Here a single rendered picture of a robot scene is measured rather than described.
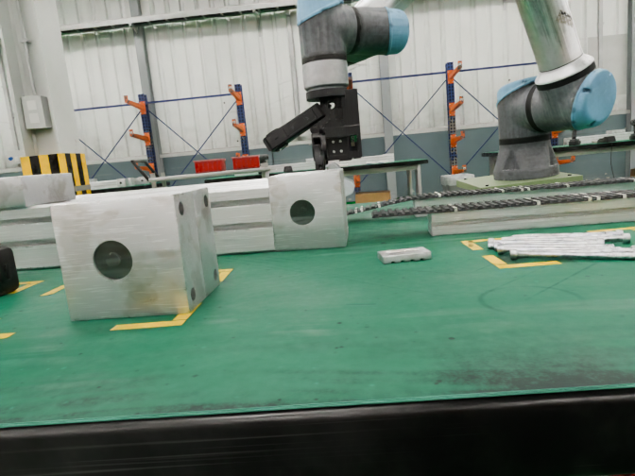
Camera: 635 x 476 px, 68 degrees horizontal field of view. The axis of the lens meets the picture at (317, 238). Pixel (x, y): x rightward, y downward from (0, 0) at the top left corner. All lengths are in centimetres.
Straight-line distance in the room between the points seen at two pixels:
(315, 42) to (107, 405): 65
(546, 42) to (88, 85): 873
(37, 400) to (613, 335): 31
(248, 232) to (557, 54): 77
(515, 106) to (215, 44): 779
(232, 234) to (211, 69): 812
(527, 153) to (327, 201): 74
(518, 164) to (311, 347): 100
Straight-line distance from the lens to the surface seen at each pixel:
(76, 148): 411
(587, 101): 113
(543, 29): 113
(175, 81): 886
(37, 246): 73
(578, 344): 30
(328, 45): 81
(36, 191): 74
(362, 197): 559
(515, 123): 124
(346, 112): 81
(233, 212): 61
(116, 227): 40
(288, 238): 60
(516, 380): 25
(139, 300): 41
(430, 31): 868
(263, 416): 24
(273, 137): 82
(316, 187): 59
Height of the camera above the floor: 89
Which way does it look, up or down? 9 degrees down
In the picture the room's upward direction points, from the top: 5 degrees counter-clockwise
